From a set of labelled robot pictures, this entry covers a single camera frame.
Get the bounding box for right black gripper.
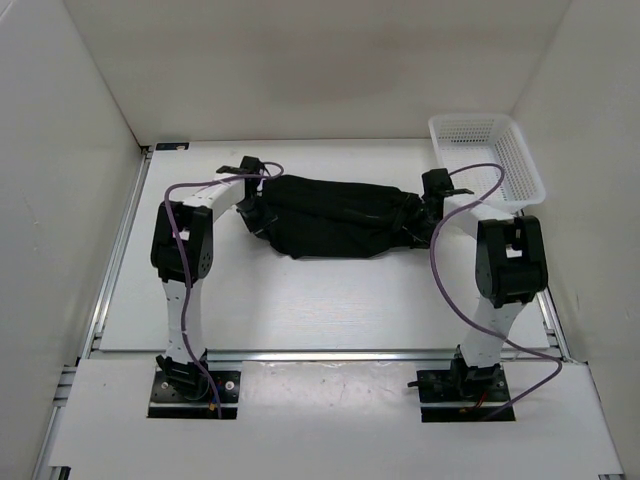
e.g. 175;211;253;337
391;194;443;250

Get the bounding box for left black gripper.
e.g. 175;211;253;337
235;195;276;242

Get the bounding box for black shorts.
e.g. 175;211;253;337
260;175;430;259

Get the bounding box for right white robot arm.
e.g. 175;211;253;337
419;168;548;400

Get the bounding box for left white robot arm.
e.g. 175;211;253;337
151;156;284;365

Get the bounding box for white plastic mesh basket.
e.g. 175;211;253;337
428;113;546;213

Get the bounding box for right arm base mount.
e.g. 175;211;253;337
407;358;516;424

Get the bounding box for aluminium right rail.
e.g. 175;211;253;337
508;209;626;480

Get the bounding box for aluminium rail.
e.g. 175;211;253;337
88;346;561;363
508;209;626;480
31;145;154;479

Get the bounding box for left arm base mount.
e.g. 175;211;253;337
147;355;241;420

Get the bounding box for aluminium left rail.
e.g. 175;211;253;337
31;145;154;479

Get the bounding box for aluminium front rail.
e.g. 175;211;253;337
88;346;561;363

